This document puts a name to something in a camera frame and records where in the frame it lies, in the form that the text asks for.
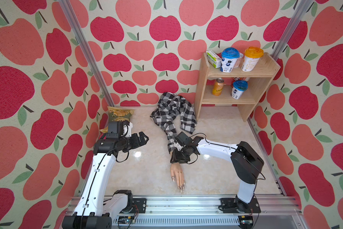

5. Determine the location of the green white carton box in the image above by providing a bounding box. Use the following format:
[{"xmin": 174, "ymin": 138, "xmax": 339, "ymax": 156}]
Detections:
[{"xmin": 206, "ymin": 50, "xmax": 222, "ymax": 69}]

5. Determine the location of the black white plaid shirt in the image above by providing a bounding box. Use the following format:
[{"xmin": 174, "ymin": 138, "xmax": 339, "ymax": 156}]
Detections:
[{"xmin": 150, "ymin": 92, "xmax": 197, "ymax": 153}]

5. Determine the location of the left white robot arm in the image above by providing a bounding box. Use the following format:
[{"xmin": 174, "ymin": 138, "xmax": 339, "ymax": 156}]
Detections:
[{"xmin": 62, "ymin": 132, "xmax": 149, "ymax": 229}]

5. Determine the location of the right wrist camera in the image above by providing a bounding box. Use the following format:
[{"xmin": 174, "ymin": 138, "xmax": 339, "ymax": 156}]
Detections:
[{"xmin": 175, "ymin": 132, "xmax": 193, "ymax": 148}]

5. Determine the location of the wooden two-tier shelf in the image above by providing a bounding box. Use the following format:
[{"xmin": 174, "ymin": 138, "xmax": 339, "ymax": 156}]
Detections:
[{"xmin": 194, "ymin": 53, "xmax": 280, "ymax": 122}]

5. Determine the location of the orange soda can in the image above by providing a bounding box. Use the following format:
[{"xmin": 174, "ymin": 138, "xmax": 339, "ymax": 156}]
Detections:
[{"xmin": 212, "ymin": 78, "xmax": 225, "ymax": 96}]

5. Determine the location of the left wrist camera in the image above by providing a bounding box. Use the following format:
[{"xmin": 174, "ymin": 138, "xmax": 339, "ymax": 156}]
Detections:
[{"xmin": 106, "ymin": 120, "xmax": 133, "ymax": 139}]

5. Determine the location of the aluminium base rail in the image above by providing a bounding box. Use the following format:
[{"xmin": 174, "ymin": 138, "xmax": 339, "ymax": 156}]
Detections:
[{"xmin": 56, "ymin": 195, "xmax": 307, "ymax": 229}]

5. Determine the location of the green chips bag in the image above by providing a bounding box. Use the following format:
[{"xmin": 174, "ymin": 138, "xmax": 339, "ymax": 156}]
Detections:
[{"xmin": 100, "ymin": 106, "xmax": 134, "ymax": 133}]

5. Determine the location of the blue lid cup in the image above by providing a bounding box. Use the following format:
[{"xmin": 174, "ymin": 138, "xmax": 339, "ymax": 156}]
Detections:
[
  {"xmin": 231, "ymin": 80, "xmax": 248, "ymax": 100},
  {"xmin": 220, "ymin": 47, "xmax": 240, "ymax": 73}
]

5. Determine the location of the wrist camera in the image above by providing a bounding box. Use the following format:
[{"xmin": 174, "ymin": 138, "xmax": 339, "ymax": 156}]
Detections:
[
  {"xmin": 106, "ymin": 120, "xmax": 133, "ymax": 139},
  {"xmin": 175, "ymin": 132, "xmax": 193, "ymax": 148}
]

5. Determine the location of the orange lid cup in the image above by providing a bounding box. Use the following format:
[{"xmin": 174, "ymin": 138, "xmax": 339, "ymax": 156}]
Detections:
[{"xmin": 241, "ymin": 46, "xmax": 264, "ymax": 72}]

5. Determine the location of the blue lid cup lower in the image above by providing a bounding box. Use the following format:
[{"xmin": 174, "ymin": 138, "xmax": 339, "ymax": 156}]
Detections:
[{"xmin": 231, "ymin": 80, "xmax": 248, "ymax": 100}]

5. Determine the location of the small white pink cup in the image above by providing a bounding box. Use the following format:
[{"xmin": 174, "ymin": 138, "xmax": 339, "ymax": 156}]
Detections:
[{"xmin": 233, "ymin": 52, "xmax": 244, "ymax": 68}]

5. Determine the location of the mannequin hand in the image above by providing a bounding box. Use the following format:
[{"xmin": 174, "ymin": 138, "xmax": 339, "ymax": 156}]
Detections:
[{"xmin": 170, "ymin": 163, "xmax": 185, "ymax": 193}]

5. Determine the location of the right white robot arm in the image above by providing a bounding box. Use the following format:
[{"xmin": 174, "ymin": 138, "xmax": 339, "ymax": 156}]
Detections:
[{"xmin": 171, "ymin": 136, "xmax": 264, "ymax": 215}]

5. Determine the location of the blue lid cup upper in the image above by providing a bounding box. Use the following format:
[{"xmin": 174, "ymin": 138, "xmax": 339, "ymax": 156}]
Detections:
[{"xmin": 220, "ymin": 47, "xmax": 240, "ymax": 73}]

